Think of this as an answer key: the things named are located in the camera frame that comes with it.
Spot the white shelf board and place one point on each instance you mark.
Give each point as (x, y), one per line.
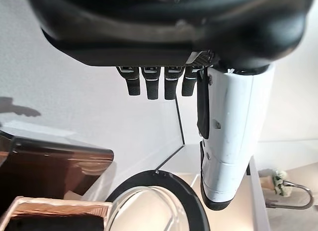
(258, 203)

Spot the white flower bunch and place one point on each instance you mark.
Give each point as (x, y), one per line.
(280, 181)

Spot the rectangular wicker basket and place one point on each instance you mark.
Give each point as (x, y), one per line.
(62, 208)

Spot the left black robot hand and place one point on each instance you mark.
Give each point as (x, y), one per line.
(161, 24)

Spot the round glass washer door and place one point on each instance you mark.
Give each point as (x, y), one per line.
(193, 198)

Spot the silver curved faucet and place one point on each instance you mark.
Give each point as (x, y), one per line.
(308, 193)

